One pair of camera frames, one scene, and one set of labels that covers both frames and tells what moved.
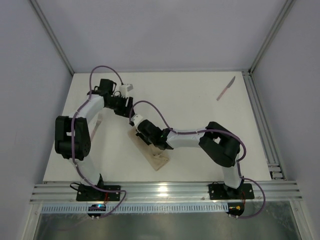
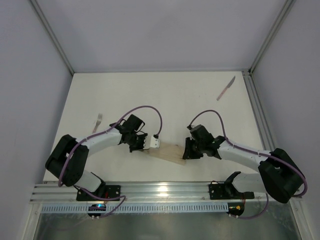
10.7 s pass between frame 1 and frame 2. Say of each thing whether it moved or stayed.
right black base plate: stayed
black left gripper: moved
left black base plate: stayed
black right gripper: moved
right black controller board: stayed
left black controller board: stayed
